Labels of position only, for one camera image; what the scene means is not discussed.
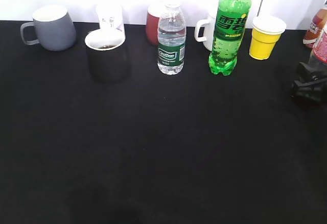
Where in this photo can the dark red mug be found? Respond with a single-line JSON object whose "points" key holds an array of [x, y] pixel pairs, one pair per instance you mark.
{"points": [[154, 13]]}

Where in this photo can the brown iced tea bottle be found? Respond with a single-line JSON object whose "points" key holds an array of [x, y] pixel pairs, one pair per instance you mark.
{"points": [[315, 27]]}

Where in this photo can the white yogurt drink bottle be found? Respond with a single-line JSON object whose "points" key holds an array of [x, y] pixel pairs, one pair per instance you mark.
{"points": [[110, 16]]}

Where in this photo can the cola bottle red label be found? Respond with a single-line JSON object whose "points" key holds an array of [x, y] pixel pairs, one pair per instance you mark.
{"points": [[317, 57]]}

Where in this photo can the green sprite bottle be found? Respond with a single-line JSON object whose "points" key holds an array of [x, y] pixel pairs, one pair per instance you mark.
{"points": [[229, 30]]}

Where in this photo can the grey ceramic mug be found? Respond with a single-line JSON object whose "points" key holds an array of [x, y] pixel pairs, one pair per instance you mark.
{"points": [[54, 28]]}

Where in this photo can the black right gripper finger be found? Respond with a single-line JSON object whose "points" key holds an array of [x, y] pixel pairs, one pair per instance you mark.
{"points": [[314, 91], [307, 72]]}

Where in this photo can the white ceramic mug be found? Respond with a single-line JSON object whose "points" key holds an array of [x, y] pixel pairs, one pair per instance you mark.
{"points": [[209, 26]]}

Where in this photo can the black mug white interior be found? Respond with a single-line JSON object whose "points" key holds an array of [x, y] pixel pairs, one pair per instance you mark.
{"points": [[107, 55]]}

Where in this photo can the yellow paper cup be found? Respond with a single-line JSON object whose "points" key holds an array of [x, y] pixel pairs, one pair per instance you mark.
{"points": [[266, 32]]}

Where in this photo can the clear water bottle green label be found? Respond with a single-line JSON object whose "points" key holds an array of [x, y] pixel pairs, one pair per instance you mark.
{"points": [[171, 35]]}

